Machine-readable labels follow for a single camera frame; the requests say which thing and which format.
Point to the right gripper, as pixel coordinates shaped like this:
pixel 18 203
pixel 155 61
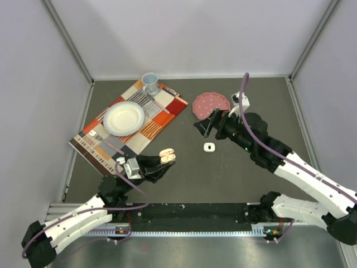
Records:
pixel 221 117

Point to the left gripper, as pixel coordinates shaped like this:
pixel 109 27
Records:
pixel 150 169

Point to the beige earbuds charging case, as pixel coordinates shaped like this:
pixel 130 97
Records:
pixel 167 155

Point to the white earbuds charging case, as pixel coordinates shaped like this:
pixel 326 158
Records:
pixel 209 147

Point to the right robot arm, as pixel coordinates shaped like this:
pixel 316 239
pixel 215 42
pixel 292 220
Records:
pixel 334 206

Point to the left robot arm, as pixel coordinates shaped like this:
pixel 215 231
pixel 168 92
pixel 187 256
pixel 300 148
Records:
pixel 42 242

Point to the pink dotted plate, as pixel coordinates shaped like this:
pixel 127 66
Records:
pixel 205 103

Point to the patchwork placemat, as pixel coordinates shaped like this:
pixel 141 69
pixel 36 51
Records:
pixel 101 156

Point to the white bowl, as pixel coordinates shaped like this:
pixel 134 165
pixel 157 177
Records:
pixel 123 119

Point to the light blue cup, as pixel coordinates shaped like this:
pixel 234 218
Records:
pixel 150 83

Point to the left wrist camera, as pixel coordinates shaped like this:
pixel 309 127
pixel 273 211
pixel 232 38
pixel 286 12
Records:
pixel 130 166

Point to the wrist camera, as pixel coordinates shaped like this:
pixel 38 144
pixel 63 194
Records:
pixel 130 166
pixel 239 101

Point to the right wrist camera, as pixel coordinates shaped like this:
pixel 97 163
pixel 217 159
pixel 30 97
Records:
pixel 239 101

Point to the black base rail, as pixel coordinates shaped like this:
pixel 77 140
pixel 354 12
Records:
pixel 195 217

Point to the knife with pink handle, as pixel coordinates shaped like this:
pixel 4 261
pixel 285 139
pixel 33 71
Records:
pixel 155 102

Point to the fork with pink handle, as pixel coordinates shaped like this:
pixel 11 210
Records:
pixel 99 138

